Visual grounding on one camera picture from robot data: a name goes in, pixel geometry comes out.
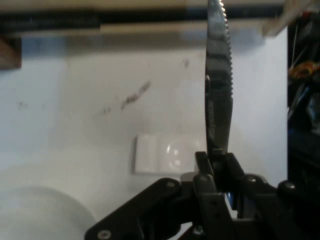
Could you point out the white ceramic cutlery rest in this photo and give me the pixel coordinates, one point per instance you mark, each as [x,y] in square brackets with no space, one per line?
[160,155]

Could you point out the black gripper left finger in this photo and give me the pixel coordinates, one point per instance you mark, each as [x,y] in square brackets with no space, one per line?
[150,205]

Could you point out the white round ceramic plate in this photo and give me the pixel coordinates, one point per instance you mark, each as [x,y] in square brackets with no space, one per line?
[37,215]

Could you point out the dark brown wooden cabinet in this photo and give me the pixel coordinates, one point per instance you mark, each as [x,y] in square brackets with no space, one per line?
[8,53]

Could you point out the steel serrated table knife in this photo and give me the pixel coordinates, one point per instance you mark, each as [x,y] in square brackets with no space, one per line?
[218,75]

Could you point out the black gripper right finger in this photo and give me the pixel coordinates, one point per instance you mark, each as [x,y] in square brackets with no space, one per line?
[275,215]

